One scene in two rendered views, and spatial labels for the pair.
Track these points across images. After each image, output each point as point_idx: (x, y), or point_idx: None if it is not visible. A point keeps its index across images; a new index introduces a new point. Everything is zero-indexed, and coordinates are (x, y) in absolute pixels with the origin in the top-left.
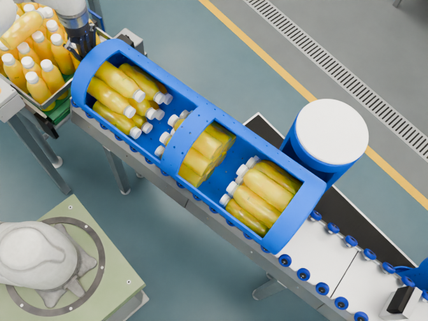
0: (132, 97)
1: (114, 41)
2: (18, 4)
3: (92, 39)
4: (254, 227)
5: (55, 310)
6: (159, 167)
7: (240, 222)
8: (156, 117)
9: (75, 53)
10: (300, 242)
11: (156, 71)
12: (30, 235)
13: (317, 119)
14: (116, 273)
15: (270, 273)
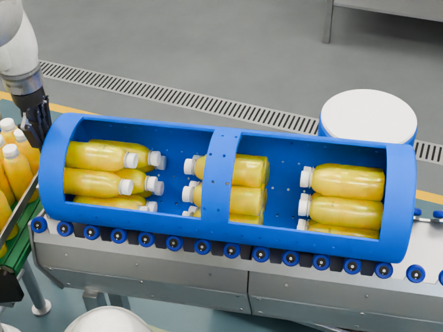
0: (124, 164)
1: (72, 112)
2: None
3: (46, 116)
4: None
5: None
6: (199, 232)
7: (340, 235)
8: (156, 192)
9: (34, 134)
10: (416, 251)
11: (142, 119)
12: (107, 313)
13: (345, 114)
14: None
15: (405, 313)
